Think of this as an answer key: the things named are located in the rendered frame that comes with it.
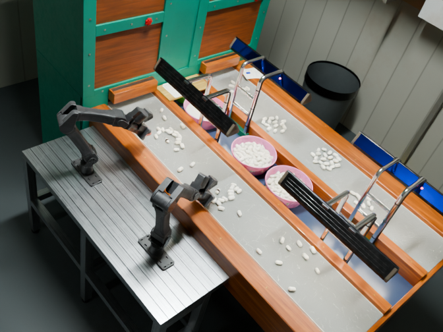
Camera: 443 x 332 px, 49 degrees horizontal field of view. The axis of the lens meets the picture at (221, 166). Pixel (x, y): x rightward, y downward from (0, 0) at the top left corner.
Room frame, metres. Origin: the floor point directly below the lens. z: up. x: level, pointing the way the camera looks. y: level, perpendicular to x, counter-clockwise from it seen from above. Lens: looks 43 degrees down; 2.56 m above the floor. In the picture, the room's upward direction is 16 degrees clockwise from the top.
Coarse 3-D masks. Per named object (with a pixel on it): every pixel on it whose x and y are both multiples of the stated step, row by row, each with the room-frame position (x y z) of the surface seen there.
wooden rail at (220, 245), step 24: (120, 144) 1.88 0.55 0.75; (144, 144) 1.94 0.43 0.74; (144, 168) 1.75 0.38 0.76; (192, 216) 1.52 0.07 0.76; (216, 240) 1.42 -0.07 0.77; (240, 264) 1.33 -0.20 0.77; (240, 288) 1.27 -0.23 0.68; (264, 288) 1.24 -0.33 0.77; (264, 312) 1.17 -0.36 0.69; (288, 312) 1.16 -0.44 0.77
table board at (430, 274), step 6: (438, 264) 1.68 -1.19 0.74; (432, 270) 1.63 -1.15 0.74; (438, 270) 1.71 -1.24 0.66; (426, 276) 1.58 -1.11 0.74; (432, 276) 1.67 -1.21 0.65; (420, 282) 1.54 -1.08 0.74; (426, 282) 1.59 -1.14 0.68; (414, 288) 1.49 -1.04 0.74; (420, 288) 1.56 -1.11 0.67; (408, 294) 1.44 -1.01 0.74; (414, 294) 1.55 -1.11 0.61; (402, 300) 1.40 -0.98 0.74; (408, 300) 1.52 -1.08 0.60; (396, 306) 1.36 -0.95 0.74; (402, 306) 1.48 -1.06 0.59; (390, 312) 1.32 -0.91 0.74; (384, 318) 1.28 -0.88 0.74; (378, 324) 1.24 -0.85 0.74; (372, 330) 1.20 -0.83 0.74
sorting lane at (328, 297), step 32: (160, 160) 1.86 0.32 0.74; (192, 160) 1.92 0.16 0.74; (224, 192) 1.76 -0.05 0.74; (224, 224) 1.55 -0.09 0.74; (256, 224) 1.61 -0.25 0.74; (288, 224) 1.66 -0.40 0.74; (256, 256) 1.41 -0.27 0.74; (288, 256) 1.47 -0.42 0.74; (320, 256) 1.52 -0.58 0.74; (320, 288) 1.34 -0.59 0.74; (352, 288) 1.39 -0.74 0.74; (320, 320) 1.18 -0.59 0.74; (352, 320) 1.22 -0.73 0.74
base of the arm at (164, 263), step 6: (138, 240) 1.36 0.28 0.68; (144, 240) 1.37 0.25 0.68; (144, 246) 1.34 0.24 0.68; (150, 246) 1.32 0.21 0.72; (156, 246) 1.31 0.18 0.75; (150, 252) 1.31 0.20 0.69; (156, 252) 1.30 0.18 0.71; (162, 252) 1.33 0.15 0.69; (156, 258) 1.29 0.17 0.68; (162, 258) 1.30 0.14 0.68; (168, 258) 1.31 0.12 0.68; (162, 264) 1.27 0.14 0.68; (168, 264) 1.28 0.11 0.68; (162, 270) 1.25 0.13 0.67
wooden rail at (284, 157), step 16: (224, 96) 2.54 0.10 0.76; (240, 112) 2.43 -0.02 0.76; (256, 128) 2.31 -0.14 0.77; (272, 144) 2.21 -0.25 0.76; (288, 160) 2.12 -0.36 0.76; (320, 192) 1.96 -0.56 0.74; (352, 208) 1.88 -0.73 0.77; (384, 240) 1.71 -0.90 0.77; (400, 256) 1.64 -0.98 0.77; (400, 272) 1.60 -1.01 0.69; (416, 272) 1.57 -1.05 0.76
